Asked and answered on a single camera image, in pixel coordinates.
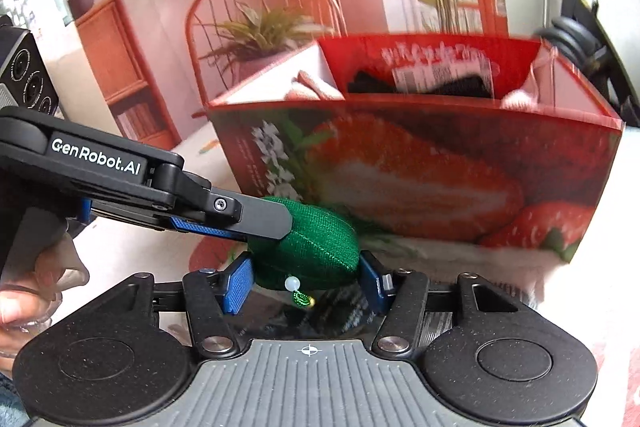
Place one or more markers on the printed tablecloth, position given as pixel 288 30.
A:
pixel 590 297

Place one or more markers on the person's left hand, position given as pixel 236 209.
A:
pixel 30 302

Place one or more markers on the black exercise bike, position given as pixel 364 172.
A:
pixel 595 7

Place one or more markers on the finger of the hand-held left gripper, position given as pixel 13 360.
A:
pixel 255 217

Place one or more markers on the red strawberry cardboard box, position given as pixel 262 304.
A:
pixel 425 172

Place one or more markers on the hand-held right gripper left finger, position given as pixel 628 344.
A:
pixel 237 282

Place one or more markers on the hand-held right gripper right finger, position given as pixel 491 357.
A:
pixel 372 282

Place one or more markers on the blue cloth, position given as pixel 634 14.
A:
pixel 7 402

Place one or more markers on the green plush sachet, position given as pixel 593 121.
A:
pixel 310 247

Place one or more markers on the black cloth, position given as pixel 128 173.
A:
pixel 425 84

